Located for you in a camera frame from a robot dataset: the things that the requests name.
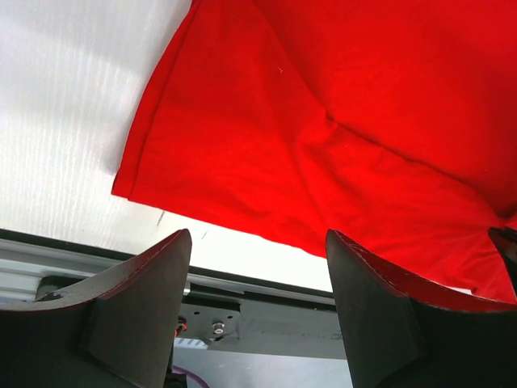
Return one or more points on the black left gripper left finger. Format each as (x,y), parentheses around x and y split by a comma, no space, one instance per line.
(43,343)

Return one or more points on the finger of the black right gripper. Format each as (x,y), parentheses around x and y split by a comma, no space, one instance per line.
(507,246)

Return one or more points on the left white cable duct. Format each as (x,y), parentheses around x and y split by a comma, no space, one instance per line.
(190,343)

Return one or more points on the red t shirt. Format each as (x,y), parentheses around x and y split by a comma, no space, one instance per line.
(393,122)

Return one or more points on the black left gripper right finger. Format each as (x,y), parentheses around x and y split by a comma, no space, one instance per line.
(402,330)

